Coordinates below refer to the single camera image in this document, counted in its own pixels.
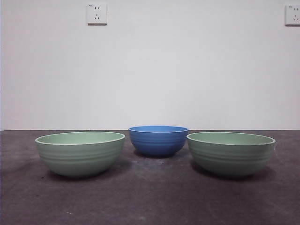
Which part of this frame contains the blue ribbed bowl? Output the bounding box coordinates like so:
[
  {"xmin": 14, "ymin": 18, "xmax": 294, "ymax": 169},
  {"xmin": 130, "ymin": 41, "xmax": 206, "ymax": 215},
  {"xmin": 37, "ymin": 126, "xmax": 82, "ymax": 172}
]
[{"xmin": 128, "ymin": 126, "xmax": 189, "ymax": 157}]

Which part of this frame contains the green ribbed bowl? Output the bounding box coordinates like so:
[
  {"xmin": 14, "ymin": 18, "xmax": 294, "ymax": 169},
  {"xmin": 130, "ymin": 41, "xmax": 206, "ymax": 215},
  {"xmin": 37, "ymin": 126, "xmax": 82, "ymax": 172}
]
[
  {"xmin": 186, "ymin": 132, "xmax": 276, "ymax": 178},
  {"xmin": 35, "ymin": 131, "xmax": 126, "ymax": 177}
]

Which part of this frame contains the white wall socket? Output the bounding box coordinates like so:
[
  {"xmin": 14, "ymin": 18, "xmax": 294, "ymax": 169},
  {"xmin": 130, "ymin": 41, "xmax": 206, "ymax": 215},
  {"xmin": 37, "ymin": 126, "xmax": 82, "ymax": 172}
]
[
  {"xmin": 87, "ymin": 3, "xmax": 108, "ymax": 26},
  {"xmin": 285, "ymin": 4, "xmax": 300, "ymax": 26}
]

